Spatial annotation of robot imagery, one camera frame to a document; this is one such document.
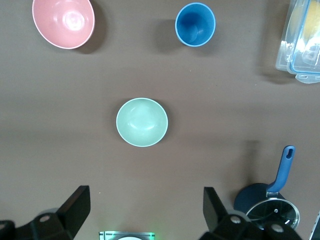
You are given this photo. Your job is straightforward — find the glass pot lid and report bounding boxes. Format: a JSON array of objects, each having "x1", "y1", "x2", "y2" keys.
[{"x1": 246, "y1": 197, "x2": 300, "y2": 231}]

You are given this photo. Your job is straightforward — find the clear plastic food container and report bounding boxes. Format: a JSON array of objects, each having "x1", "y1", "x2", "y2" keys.
[{"x1": 275, "y1": 0, "x2": 320, "y2": 85}]

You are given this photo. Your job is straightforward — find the green plastic bowl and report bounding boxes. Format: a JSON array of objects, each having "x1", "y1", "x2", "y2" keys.
[{"x1": 115, "y1": 97, "x2": 169, "y2": 148}]

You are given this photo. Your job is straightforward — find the yellow lemon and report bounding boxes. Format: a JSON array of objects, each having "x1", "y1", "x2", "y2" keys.
[{"x1": 301, "y1": 0, "x2": 320, "y2": 51}]

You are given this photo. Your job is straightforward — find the brown table cover mat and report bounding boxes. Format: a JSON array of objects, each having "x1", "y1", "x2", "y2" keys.
[{"x1": 0, "y1": 0, "x2": 320, "y2": 240}]

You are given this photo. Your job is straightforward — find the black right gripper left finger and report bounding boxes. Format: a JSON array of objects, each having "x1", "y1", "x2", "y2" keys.
[{"x1": 0, "y1": 185, "x2": 91, "y2": 240}]

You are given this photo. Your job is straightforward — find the dark blue handled pot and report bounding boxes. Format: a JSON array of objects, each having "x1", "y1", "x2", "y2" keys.
[{"x1": 233, "y1": 145, "x2": 301, "y2": 232}]

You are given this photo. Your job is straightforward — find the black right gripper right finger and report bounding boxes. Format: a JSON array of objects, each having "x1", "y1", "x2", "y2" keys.
[{"x1": 199, "y1": 186, "x2": 302, "y2": 240}]

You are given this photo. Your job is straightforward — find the blue plastic cup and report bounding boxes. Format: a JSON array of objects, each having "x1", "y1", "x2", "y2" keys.
[{"x1": 174, "y1": 2, "x2": 217, "y2": 48}]

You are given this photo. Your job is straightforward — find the aluminium table edge rail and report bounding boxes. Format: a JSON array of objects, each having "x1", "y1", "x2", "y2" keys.
[{"x1": 309, "y1": 209, "x2": 320, "y2": 240}]

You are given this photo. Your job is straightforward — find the pink plastic bowl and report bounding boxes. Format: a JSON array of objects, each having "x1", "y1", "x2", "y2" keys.
[{"x1": 31, "y1": 0, "x2": 96, "y2": 50}]

